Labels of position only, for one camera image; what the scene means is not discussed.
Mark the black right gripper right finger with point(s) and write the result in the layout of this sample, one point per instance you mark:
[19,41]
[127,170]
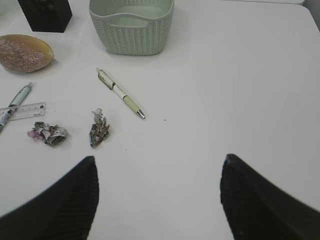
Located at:
[256,209]

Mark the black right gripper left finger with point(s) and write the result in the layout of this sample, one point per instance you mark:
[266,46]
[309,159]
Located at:
[64,211]

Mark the paper ball pink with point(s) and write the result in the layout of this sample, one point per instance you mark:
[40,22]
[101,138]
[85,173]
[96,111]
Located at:
[51,135]

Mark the paper ball grey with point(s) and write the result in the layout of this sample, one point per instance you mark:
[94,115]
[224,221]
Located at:
[99,129]

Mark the sugared bread roll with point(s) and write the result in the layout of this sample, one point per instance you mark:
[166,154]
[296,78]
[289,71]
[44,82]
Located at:
[24,53]

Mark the light blue pen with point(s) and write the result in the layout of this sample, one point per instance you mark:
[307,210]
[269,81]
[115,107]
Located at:
[17,100]

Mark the cream green ballpoint pen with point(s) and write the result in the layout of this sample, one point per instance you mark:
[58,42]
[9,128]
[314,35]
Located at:
[107,80]

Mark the pale green woven basket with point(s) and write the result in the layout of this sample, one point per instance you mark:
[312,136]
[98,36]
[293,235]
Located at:
[132,27]

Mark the black mesh pen holder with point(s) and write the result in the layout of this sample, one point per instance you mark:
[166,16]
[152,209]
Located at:
[51,16]

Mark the clear plastic ruler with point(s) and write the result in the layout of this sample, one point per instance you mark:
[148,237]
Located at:
[23,111]

